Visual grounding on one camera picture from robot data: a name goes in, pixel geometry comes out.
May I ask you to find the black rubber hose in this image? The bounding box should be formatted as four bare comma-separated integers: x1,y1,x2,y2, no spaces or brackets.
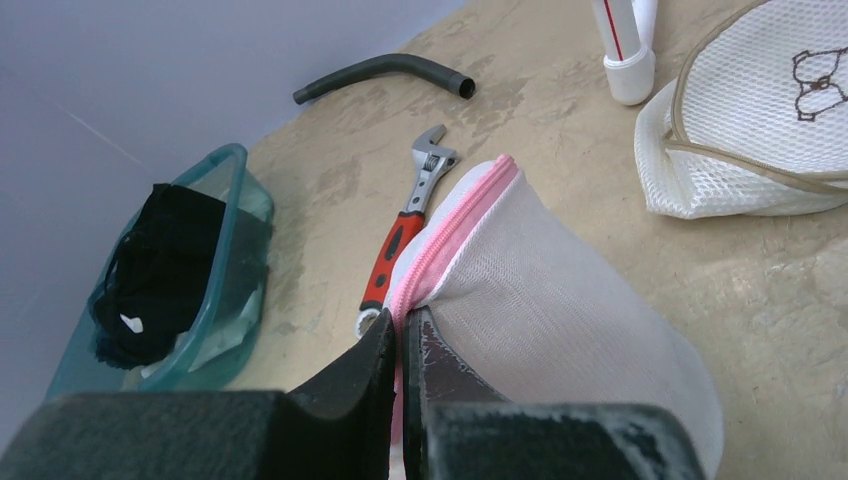
292,52,477,106

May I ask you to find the white PVC pipe rack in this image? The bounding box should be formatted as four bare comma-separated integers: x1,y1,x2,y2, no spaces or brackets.
591,0,658,106

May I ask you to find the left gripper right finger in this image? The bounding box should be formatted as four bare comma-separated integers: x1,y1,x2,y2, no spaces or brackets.
402,308,705,479

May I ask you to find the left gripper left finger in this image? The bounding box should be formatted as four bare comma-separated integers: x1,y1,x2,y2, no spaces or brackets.
1,312,396,479

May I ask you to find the black bra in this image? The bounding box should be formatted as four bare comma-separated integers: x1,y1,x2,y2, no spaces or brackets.
92,183,226,366

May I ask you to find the teal plastic bin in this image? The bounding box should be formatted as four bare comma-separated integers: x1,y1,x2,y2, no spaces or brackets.
47,143,274,398

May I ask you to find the white cloth garment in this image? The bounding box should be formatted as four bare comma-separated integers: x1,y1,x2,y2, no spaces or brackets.
122,291,266,382

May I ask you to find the red handled adjustable wrench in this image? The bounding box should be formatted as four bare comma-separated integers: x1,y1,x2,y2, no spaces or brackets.
354,124,459,339

